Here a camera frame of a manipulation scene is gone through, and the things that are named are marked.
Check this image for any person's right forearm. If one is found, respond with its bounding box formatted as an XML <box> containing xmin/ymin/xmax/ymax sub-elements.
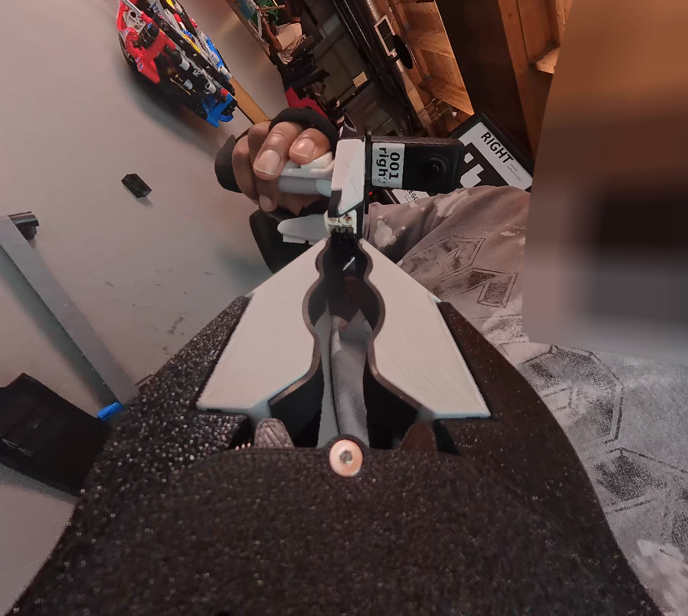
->
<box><xmin>364</xmin><ymin>185</ymin><xmax>533</xmax><ymax>273</ymax></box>

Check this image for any person's right hand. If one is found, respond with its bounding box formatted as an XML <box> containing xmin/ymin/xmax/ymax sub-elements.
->
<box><xmin>232</xmin><ymin>120</ymin><xmax>332</xmax><ymax>214</ymax></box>

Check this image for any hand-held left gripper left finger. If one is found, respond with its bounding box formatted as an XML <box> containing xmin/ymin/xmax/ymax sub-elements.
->
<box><xmin>196</xmin><ymin>240</ymin><xmax>329</xmax><ymax>420</ymax></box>

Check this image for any framed black white marker sign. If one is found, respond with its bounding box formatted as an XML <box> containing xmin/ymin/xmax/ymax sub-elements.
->
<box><xmin>387</xmin><ymin>113</ymin><xmax>534</xmax><ymax>205</ymax></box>

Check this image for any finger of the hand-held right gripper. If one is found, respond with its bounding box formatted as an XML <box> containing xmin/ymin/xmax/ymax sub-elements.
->
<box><xmin>344</xmin><ymin>140</ymin><xmax>369</xmax><ymax>215</ymax></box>
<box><xmin>329</xmin><ymin>142</ymin><xmax>353</xmax><ymax>214</ymax></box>

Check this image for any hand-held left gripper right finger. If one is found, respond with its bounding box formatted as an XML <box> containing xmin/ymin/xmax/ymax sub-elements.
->
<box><xmin>361</xmin><ymin>241</ymin><xmax>492</xmax><ymax>426</ymax></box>

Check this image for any black curved panel piece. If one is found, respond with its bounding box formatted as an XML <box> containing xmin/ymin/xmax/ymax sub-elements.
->
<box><xmin>0</xmin><ymin>373</ymin><xmax>111</xmax><ymax>496</ymax></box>

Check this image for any black bracket brick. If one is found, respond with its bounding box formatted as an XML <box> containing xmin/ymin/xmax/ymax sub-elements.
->
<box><xmin>8</xmin><ymin>212</ymin><xmax>41</xmax><ymax>240</ymax></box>

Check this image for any red black connector piece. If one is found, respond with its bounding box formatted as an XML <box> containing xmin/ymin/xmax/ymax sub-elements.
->
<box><xmin>329</xmin><ymin>228</ymin><xmax>360</xmax><ymax>273</ymax></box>

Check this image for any brick-built toy car chassis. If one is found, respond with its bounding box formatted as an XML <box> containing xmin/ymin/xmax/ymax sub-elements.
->
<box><xmin>115</xmin><ymin>0</ymin><xmax>238</xmax><ymax>129</ymax></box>

